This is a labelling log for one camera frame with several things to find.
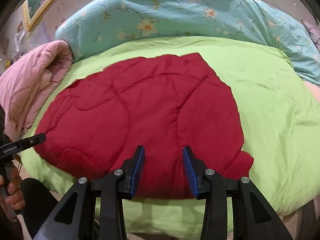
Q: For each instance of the pink plaid pillow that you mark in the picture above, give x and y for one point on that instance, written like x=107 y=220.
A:
x=314 y=33

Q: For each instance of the lime green bed sheet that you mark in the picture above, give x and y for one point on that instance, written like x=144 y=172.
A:
x=279 y=117

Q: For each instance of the red quilted puffer jacket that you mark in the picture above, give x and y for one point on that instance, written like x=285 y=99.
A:
x=163 y=104

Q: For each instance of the person's left hand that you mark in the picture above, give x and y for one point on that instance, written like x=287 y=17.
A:
x=15 y=198

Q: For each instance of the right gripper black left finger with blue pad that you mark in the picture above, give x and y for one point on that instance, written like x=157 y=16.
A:
x=93 y=209

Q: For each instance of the teal floral duvet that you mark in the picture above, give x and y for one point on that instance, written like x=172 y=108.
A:
x=103 y=24

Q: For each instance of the pink quilted blanket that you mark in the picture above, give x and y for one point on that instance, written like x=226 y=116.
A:
x=27 y=84

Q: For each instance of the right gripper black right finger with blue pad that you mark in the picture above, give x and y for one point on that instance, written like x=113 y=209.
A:
x=253 y=216

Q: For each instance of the purple wall calendar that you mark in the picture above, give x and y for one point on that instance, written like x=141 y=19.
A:
x=39 y=36

